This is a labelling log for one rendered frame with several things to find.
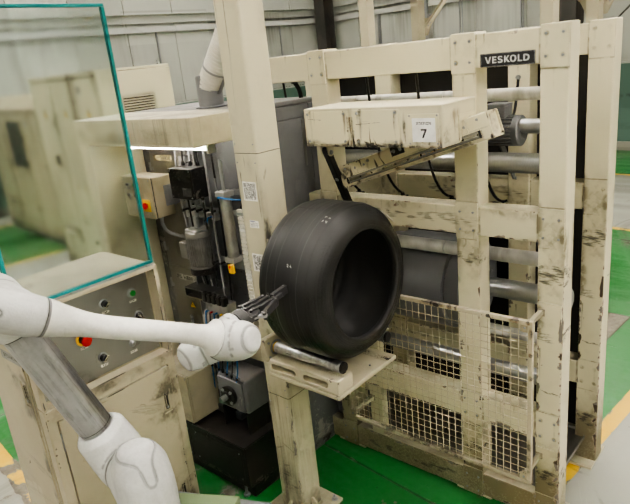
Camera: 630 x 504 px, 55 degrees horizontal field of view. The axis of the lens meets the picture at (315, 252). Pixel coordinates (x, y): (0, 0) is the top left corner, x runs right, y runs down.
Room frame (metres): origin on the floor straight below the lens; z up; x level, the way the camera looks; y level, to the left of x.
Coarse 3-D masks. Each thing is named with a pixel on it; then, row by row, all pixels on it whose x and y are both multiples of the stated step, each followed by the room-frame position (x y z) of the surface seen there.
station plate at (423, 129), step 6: (414, 120) 2.07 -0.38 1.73; (420, 120) 2.05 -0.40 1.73; (426, 120) 2.04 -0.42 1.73; (432, 120) 2.02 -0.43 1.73; (414, 126) 2.07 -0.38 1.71; (420, 126) 2.05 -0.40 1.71; (426, 126) 2.04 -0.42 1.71; (432, 126) 2.02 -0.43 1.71; (414, 132) 2.07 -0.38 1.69; (420, 132) 2.05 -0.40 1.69; (426, 132) 2.04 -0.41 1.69; (432, 132) 2.02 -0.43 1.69; (414, 138) 2.07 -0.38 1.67; (420, 138) 2.05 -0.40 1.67; (426, 138) 2.04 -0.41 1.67; (432, 138) 2.02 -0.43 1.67
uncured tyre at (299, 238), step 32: (288, 224) 2.04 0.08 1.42; (320, 224) 1.96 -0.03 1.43; (352, 224) 1.99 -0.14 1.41; (384, 224) 2.12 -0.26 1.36; (288, 256) 1.94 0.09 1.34; (320, 256) 1.88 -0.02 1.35; (352, 256) 2.38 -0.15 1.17; (384, 256) 2.29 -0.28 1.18; (288, 288) 1.89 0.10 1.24; (320, 288) 1.85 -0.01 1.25; (352, 288) 2.35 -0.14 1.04; (384, 288) 2.26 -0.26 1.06; (288, 320) 1.90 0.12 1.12; (320, 320) 1.84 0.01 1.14; (352, 320) 2.24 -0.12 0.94; (384, 320) 2.08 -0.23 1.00; (320, 352) 1.91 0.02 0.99; (352, 352) 1.95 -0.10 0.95
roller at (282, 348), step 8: (280, 344) 2.14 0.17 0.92; (288, 344) 2.13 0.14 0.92; (280, 352) 2.12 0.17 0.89; (288, 352) 2.09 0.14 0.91; (296, 352) 2.07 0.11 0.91; (304, 352) 2.05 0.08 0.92; (304, 360) 2.03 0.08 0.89; (312, 360) 2.01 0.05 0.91; (320, 360) 1.98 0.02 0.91; (328, 360) 1.97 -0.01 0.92; (336, 360) 1.95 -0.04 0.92; (328, 368) 1.96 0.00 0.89; (336, 368) 1.93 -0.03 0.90; (344, 368) 1.93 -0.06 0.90
